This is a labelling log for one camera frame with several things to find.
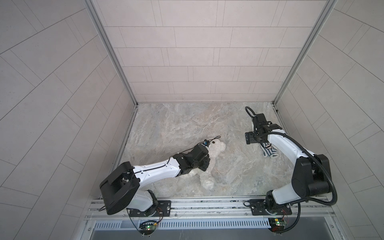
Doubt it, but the white teddy bear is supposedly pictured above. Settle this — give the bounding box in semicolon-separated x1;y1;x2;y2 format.
181;139;226;190

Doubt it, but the blue white striped sweater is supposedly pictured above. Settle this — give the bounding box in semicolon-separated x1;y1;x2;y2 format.
261;143;279;159

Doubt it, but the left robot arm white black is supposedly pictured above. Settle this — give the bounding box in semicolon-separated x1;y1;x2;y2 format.
100;140;210;216

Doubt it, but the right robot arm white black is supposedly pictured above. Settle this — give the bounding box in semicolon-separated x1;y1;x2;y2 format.
245;107;338;212

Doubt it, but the white ventilation grille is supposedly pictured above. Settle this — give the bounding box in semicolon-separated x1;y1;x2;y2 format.
94;218;271;231

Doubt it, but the left green circuit board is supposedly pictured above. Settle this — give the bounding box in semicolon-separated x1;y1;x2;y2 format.
139;220;159;236

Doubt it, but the green circuit board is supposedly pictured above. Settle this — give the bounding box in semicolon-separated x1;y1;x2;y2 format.
139;220;159;236
268;218;287;233

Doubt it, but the right green circuit board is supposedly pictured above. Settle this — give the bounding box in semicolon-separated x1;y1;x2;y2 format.
268;218;287;233

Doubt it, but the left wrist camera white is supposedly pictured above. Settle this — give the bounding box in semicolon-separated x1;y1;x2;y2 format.
201;140;211;148

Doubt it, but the aluminium mounting rail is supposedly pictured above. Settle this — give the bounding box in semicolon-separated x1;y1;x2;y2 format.
85;196;335;221

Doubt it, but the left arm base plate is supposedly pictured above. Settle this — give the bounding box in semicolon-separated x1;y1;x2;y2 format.
127;201;172;218

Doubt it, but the black corrugated cable conduit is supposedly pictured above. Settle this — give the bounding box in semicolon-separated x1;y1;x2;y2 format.
244;106;338;235

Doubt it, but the right corner aluminium post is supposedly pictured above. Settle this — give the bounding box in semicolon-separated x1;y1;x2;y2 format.
272;0;338;105

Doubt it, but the corner aluminium post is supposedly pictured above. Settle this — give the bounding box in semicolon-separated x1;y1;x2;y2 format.
272;0;338;105
83;0;139;106

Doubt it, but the left corner aluminium post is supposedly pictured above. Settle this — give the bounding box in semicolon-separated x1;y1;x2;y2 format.
83;0;139;106

